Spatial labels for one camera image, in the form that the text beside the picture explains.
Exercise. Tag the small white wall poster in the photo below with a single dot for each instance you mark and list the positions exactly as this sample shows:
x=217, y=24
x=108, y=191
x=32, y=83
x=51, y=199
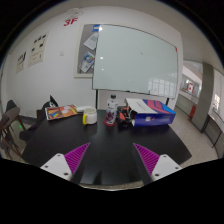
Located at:
x=20, y=62

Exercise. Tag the white flat box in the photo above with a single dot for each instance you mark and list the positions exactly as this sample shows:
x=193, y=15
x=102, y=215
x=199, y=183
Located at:
x=82, y=108

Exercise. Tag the grey pin board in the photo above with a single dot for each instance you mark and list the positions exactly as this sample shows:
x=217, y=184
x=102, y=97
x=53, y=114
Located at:
x=86, y=49

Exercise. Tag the large whiteboard on stand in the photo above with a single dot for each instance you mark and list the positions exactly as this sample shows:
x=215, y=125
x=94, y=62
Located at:
x=130, y=60

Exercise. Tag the blue white red box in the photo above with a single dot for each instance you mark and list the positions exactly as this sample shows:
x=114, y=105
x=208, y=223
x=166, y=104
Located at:
x=144, y=112

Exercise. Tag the clear plastic water bottle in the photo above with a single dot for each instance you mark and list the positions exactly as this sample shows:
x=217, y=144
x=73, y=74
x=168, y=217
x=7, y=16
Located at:
x=111, y=111

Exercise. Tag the colourful book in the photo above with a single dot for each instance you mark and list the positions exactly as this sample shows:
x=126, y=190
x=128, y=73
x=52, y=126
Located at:
x=53, y=113

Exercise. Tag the wooden chair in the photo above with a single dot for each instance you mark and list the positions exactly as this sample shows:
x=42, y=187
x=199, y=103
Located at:
x=11, y=115

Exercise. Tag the black bag with skull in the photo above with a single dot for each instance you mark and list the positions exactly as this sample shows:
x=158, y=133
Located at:
x=51, y=103

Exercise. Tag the black red tool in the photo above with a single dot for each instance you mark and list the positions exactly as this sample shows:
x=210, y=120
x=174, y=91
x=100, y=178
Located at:
x=124, y=116

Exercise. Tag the white mug yellow handle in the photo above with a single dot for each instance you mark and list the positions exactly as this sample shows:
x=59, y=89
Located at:
x=89, y=116

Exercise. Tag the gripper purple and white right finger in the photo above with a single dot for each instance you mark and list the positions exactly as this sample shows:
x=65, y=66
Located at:
x=157, y=166

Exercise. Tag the red round coaster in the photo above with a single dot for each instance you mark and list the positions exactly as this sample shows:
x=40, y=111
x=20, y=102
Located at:
x=109, y=124

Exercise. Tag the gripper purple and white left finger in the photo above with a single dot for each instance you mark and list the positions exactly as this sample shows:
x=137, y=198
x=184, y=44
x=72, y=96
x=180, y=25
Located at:
x=65, y=165

